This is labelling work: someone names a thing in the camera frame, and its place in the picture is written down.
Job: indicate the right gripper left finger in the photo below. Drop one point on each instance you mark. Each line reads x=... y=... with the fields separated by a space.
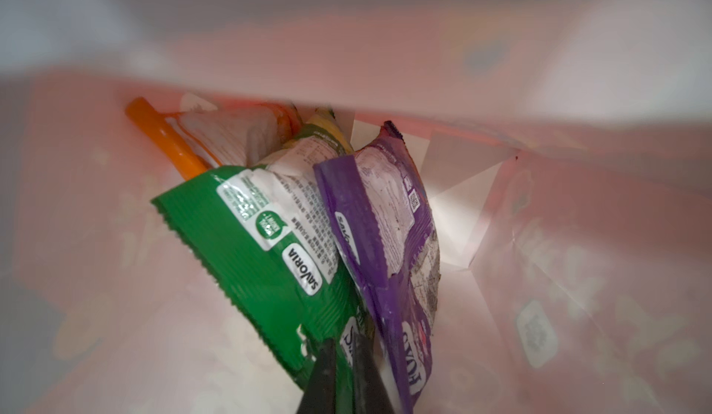
x=319 y=397

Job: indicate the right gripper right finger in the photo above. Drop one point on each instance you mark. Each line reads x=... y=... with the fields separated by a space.
x=369 y=392

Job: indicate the green mango tea candy packet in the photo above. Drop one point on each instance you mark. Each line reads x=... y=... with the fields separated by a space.
x=262 y=232

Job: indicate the purple snack packet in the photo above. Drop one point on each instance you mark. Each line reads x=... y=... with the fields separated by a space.
x=384 y=229

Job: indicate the red paper gift bag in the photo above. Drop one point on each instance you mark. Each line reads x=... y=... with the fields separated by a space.
x=565 y=146

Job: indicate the orange snack packet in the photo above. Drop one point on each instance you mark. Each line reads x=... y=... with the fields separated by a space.
x=196 y=141

